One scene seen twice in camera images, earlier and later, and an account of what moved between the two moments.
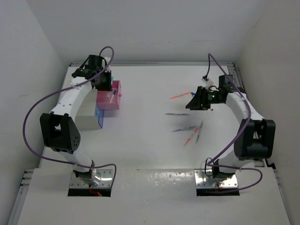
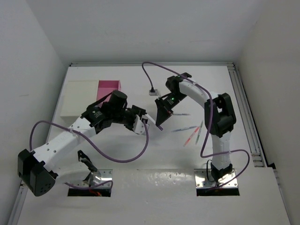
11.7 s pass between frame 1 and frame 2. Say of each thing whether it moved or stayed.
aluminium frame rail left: stayed
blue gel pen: stayed
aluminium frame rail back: stayed
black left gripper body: moved
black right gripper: moved
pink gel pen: stayed
